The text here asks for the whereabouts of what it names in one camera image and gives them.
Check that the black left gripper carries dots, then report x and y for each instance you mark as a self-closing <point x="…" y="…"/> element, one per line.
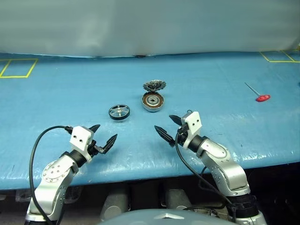
<point x="92" y="147"/>

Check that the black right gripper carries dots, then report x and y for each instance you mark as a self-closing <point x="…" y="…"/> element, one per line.
<point x="182" y="133"/>

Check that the silver motor housing copper windings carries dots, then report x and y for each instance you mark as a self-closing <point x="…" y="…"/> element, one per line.
<point x="152" y="103"/>

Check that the silver finned motor cover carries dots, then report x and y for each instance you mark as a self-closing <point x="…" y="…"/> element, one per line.
<point x="154" y="85"/>

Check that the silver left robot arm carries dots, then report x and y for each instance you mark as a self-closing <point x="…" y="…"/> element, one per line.
<point x="56" y="173"/>

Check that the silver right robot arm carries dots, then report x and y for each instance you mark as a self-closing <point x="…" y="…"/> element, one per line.
<point x="225" y="168"/>

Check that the grey rounded cylinder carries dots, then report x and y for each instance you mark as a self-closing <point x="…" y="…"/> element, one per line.
<point x="114" y="204"/>
<point x="178" y="199"/>

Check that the grey robot torso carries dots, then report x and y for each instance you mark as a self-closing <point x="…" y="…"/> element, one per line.
<point x="145" y="218"/>

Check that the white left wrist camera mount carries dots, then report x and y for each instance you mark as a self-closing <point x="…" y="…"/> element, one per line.
<point x="80" y="137"/>

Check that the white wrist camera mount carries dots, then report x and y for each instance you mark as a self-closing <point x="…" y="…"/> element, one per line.
<point x="80" y="137"/>
<point x="194" y="124"/>

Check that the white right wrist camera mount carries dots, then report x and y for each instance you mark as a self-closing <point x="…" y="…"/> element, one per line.
<point x="194" y="124"/>

